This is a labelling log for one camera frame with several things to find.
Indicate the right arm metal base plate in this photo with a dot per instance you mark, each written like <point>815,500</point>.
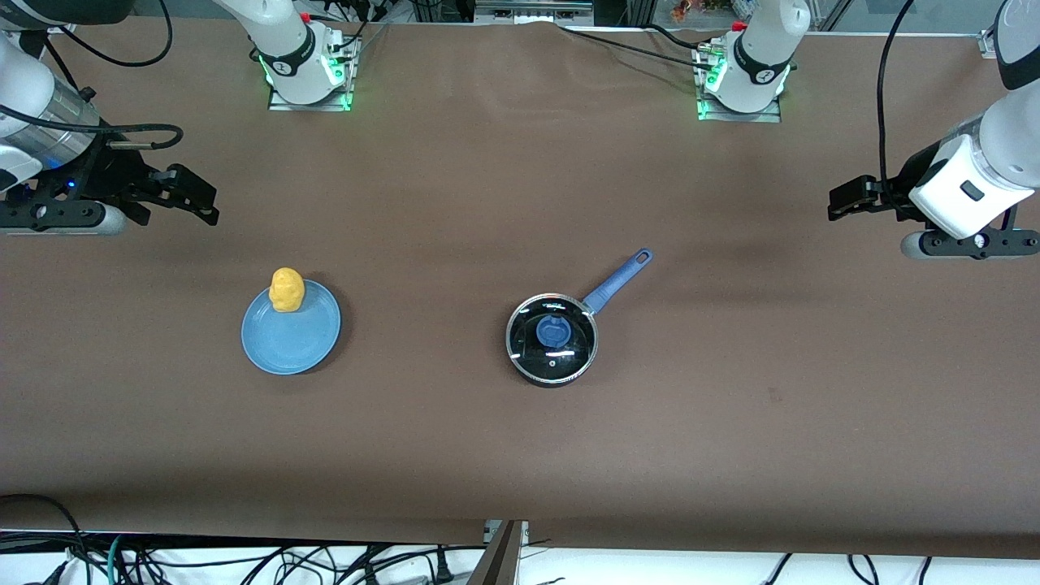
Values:
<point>280,101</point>

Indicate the yellow potato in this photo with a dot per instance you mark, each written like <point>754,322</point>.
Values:
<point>287,290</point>

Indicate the silver aluminium frame bar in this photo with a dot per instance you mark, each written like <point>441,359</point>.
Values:
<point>532,10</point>

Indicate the black power plug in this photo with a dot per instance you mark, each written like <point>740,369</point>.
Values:
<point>442,565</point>

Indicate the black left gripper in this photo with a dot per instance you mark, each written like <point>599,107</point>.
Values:
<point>900,192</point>

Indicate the glass lid with blue knob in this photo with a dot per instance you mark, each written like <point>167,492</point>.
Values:
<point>552,337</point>

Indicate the brown table cover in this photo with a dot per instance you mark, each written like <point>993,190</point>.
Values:
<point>455,203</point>

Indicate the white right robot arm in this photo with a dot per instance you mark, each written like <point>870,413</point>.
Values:
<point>284,32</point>

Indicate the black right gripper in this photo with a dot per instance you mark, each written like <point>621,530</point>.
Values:
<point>112,175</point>

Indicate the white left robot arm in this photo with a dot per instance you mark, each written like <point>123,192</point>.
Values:
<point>760,49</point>

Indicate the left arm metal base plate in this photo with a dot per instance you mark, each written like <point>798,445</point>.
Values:
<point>768,116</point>

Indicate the blue round plate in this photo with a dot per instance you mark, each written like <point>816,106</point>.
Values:
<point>288,337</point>

